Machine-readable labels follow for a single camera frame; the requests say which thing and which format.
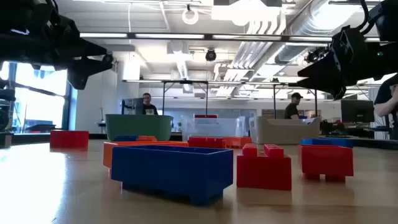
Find clear plastic bin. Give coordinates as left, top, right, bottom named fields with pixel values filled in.
left=181, top=115, right=246, bottom=142

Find black computer monitor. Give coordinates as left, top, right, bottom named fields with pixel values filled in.
left=340, top=99, right=376, bottom=124

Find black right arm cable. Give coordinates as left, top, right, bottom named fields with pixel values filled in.
left=356, top=0, right=377, bottom=34

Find red two-by-two building block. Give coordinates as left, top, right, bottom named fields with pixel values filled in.
left=187, top=136, right=225, bottom=149
left=299, top=144, right=354, bottom=183

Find person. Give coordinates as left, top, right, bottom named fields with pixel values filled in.
left=142, top=92, right=159, bottom=116
left=284, top=91, right=304, bottom=120
left=373, top=73, right=398, bottom=141

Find silver round air duct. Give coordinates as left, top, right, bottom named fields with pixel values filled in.
left=273, top=0, right=361, bottom=65

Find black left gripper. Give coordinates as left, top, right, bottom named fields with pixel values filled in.
left=0, top=30, right=114, bottom=91

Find large window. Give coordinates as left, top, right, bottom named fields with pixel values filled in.
left=0, top=60, right=68, bottom=131

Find blue two-by-four building block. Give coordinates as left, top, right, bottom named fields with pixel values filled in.
left=114, top=134, right=138, bottom=142
left=111, top=144, right=234, bottom=207
left=300, top=138, right=354, bottom=149

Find grey computer monitor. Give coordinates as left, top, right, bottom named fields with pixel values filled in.
left=121, top=97, right=145, bottom=116

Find black machine housing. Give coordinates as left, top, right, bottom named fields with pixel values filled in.
left=0, top=77, right=16, bottom=149

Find black track light cluster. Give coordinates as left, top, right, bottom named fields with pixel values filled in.
left=303, top=46, right=332, bottom=64

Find white ring ceiling lamp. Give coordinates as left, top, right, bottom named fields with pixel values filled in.
left=181, top=3, right=200, bottom=26

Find teal plastic bin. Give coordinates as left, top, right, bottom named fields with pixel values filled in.
left=104, top=114, right=174, bottom=142

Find white ceiling pipes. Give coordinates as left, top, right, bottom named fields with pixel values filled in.
left=231, top=12, right=287, bottom=71

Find orange two-by-four building block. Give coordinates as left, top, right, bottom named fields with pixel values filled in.
left=103, top=141, right=189, bottom=170

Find long ceiling light bar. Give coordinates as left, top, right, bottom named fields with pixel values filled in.
left=79, top=32, right=383, bottom=44

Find black table edge rail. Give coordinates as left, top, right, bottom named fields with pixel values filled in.
left=12, top=133, right=398, bottom=151

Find red two-by-four building block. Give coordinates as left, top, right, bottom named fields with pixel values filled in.
left=236, top=143, right=293, bottom=192
left=49, top=129, right=90, bottom=150

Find black metal stand frame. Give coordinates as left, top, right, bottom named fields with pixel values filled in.
left=272, top=83, right=318, bottom=119
left=162, top=80, right=209, bottom=116

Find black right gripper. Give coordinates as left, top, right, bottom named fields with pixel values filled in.
left=296, top=26, right=398, bottom=101

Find light grey plastic bin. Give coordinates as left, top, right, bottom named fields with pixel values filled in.
left=249, top=116, right=322, bottom=146

